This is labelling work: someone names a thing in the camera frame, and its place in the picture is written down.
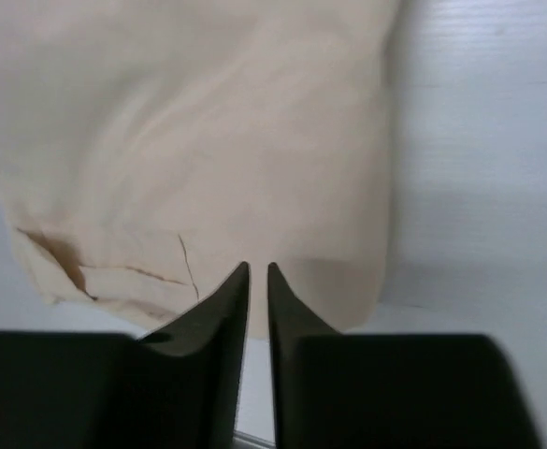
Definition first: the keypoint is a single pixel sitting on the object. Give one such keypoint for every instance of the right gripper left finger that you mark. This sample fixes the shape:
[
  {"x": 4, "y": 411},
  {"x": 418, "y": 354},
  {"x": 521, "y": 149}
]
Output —
[{"x": 192, "y": 366}]

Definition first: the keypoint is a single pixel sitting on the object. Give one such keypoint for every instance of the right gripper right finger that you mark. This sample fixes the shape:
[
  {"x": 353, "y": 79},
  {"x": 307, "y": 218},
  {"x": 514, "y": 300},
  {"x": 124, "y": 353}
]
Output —
[{"x": 306, "y": 375}]

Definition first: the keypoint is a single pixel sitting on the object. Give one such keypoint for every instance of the beige trousers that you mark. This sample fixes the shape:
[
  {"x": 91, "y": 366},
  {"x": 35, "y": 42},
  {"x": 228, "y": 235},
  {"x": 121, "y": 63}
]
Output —
[{"x": 148, "y": 147}]

